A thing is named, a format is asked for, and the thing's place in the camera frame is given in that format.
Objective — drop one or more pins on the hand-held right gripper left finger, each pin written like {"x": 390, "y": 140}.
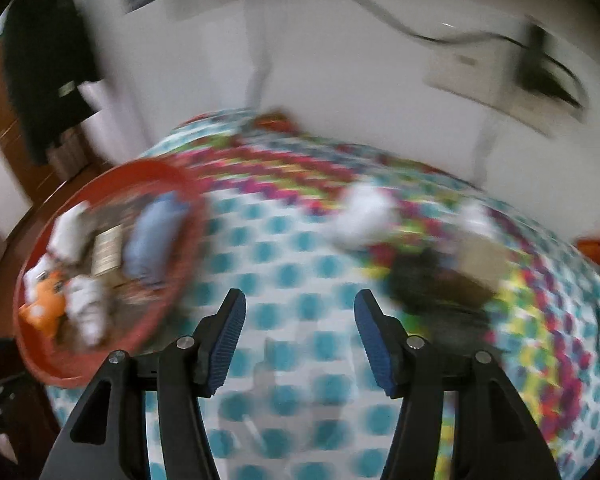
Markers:
{"x": 225, "y": 345}

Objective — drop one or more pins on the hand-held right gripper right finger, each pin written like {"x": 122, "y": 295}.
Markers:
{"x": 375, "y": 345}

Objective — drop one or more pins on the red round tray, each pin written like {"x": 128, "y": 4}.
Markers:
{"x": 180, "y": 260}

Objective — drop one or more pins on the blue sock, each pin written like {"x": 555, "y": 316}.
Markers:
{"x": 152, "y": 240}

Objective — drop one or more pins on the small beige box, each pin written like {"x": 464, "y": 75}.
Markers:
{"x": 107, "y": 250}

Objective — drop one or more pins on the orange toy figure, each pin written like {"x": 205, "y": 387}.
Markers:
{"x": 45, "y": 307}

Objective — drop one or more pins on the white grey sock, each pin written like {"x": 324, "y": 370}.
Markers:
{"x": 70, "y": 230}

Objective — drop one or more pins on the small grey-white sock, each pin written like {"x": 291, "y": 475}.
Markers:
{"x": 32, "y": 276}

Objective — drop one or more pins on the black sock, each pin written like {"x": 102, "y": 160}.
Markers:
{"x": 420, "y": 275}

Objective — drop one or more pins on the polka dot cloth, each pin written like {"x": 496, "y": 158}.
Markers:
{"x": 300, "y": 270}

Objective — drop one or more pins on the brown cardboard box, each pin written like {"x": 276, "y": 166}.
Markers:
{"x": 480, "y": 267}

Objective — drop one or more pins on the small red wrapper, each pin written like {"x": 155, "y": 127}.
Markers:
{"x": 275, "y": 120}

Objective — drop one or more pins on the red packet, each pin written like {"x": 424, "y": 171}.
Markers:
{"x": 596, "y": 251}

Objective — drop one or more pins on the black power adapter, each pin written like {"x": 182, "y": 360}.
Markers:
{"x": 545, "y": 67}

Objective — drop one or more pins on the black hanging clothing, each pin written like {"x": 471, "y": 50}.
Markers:
{"x": 45, "y": 60}

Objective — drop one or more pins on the beige wall socket plate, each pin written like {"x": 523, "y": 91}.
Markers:
{"x": 475, "y": 80}

